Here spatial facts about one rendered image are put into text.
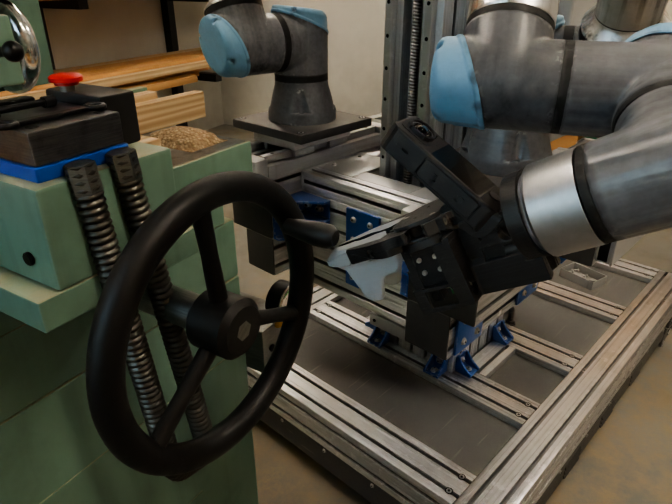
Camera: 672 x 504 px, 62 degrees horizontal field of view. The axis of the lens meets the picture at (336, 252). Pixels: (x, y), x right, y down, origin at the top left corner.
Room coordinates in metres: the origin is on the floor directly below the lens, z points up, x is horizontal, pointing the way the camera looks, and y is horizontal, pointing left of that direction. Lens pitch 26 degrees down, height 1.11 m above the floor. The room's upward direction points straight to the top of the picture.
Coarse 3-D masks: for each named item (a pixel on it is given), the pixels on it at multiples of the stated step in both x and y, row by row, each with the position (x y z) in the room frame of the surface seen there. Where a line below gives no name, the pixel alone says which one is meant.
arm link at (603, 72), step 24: (576, 48) 0.46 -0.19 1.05; (600, 48) 0.45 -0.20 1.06; (624, 48) 0.45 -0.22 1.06; (648, 48) 0.45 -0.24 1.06; (576, 72) 0.44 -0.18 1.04; (600, 72) 0.44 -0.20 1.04; (624, 72) 0.43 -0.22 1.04; (648, 72) 0.42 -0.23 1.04; (576, 96) 0.44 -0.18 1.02; (600, 96) 0.43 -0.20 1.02; (624, 96) 0.42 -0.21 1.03; (576, 120) 0.44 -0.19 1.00; (600, 120) 0.44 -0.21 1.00
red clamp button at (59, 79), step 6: (60, 72) 0.54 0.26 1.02; (66, 72) 0.54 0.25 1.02; (72, 72) 0.54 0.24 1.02; (48, 78) 0.53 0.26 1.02; (54, 78) 0.52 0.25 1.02; (60, 78) 0.52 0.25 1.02; (66, 78) 0.52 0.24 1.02; (72, 78) 0.53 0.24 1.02; (78, 78) 0.53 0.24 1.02; (54, 84) 0.53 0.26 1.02; (60, 84) 0.53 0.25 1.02; (66, 84) 0.53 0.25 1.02; (72, 84) 0.53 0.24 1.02
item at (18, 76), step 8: (0, 16) 0.62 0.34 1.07; (0, 24) 0.62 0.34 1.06; (8, 24) 0.62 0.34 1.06; (0, 32) 0.61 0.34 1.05; (8, 32) 0.62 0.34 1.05; (0, 40) 0.61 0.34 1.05; (8, 40) 0.62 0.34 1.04; (0, 64) 0.61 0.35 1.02; (8, 64) 0.61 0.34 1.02; (16, 64) 0.62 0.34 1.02; (0, 72) 0.60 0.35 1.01; (8, 72) 0.61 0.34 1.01; (16, 72) 0.62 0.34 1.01; (0, 80) 0.60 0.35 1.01; (8, 80) 0.61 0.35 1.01; (16, 80) 0.62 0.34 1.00
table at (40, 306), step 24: (216, 144) 0.74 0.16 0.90; (240, 144) 0.75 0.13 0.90; (192, 168) 0.67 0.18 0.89; (216, 168) 0.70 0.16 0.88; (240, 168) 0.74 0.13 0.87; (192, 240) 0.53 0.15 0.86; (168, 264) 0.50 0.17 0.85; (0, 288) 0.41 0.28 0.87; (24, 288) 0.41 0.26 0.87; (48, 288) 0.41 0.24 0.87; (72, 288) 0.41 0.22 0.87; (96, 288) 0.43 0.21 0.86; (24, 312) 0.40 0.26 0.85; (48, 312) 0.39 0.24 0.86; (72, 312) 0.41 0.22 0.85
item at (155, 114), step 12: (168, 96) 0.87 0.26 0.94; (180, 96) 0.87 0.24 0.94; (192, 96) 0.89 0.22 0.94; (144, 108) 0.81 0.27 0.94; (156, 108) 0.83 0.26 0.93; (168, 108) 0.84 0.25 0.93; (180, 108) 0.87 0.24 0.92; (192, 108) 0.89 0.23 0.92; (204, 108) 0.91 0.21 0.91; (144, 120) 0.80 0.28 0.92; (156, 120) 0.82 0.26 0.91; (168, 120) 0.84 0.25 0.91; (180, 120) 0.86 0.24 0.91; (144, 132) 0.80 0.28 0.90
